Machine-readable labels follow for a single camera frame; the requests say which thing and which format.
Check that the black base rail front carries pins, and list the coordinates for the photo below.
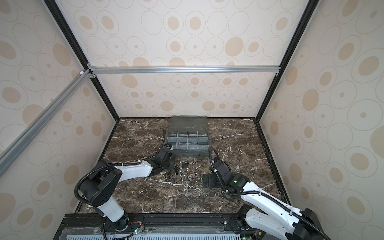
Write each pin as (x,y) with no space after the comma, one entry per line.
(210,226)

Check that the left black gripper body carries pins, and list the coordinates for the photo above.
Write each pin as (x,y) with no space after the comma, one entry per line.
(169,165)

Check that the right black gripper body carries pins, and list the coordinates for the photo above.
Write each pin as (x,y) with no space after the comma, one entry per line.
(212,180)

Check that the clear plastic organizer box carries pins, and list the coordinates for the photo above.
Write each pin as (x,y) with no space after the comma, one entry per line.
(189,136)

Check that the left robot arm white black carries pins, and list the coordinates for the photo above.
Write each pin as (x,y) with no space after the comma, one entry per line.
(96,188)

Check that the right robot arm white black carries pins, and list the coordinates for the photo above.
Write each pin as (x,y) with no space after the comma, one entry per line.
(263,211)

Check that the horizontal aluminium rail back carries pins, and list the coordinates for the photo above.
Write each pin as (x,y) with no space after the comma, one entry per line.
(179,70)

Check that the diagonal aluminium rail left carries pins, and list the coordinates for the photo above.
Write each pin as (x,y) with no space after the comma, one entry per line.
(26,137)

